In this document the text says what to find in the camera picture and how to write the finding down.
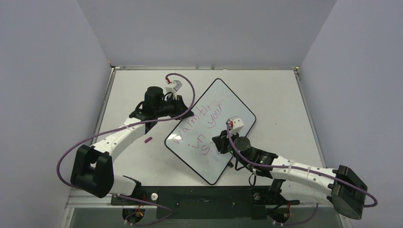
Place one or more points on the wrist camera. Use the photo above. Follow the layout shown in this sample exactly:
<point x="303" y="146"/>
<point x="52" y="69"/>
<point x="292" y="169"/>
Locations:
<point x="173" y="87"/>
<point x="235" y="125"/>

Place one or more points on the magenta marker cap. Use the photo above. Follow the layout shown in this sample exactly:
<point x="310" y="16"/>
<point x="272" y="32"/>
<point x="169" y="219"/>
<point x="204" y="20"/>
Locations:
<point x="148" y="139"/>

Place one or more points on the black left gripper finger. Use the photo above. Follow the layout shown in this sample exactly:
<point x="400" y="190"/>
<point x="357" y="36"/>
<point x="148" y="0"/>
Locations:
<point x="180" y="116"/>
<point x="179" y="103"/>

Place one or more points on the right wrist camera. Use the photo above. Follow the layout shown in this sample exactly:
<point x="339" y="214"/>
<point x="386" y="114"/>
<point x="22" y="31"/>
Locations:
<point x="235" y="125"/>

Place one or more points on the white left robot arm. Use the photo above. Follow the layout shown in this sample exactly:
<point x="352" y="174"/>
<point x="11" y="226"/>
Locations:
<point x="93" y="169"/>

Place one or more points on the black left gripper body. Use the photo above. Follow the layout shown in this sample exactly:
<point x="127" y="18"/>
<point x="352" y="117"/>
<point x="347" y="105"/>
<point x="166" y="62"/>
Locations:
<point x="167" y="109"/>

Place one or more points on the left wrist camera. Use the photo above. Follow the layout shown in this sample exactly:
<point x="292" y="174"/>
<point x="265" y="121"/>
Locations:
<point x="173" y="87"/>

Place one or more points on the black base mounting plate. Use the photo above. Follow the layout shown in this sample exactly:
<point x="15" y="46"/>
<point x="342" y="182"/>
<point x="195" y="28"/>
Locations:
<point x="196" y="210"/>

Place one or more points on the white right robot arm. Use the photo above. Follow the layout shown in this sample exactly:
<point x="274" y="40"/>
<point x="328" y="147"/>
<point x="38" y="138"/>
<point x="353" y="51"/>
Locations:
<point x="341" y="187"/>

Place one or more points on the black framed whiteboard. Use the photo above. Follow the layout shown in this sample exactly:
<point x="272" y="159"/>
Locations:
<point x="190" y="139"/>

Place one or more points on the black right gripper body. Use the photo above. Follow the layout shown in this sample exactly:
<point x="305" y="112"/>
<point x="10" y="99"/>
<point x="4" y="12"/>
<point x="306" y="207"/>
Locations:
<point x="222" y="142"/>

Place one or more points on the aluminium frame rail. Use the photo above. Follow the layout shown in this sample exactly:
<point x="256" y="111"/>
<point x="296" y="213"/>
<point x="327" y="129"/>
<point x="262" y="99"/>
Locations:
<point x="91" y="196"/>

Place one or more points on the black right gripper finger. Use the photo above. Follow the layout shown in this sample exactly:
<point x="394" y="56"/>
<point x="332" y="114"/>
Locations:
<point x="222" y="148"/>
<point x="224" y="139"/>

